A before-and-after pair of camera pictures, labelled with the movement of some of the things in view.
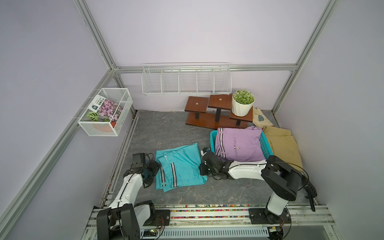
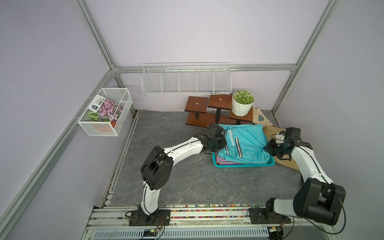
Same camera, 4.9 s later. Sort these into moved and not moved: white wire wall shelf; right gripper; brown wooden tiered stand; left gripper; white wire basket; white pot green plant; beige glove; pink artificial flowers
Moved: right gripper; left gripper
Not moved: white pot green plant; white wire basket; white wire wall shelf; brown wooden tiered stand; pink artificial flowers; beige glove
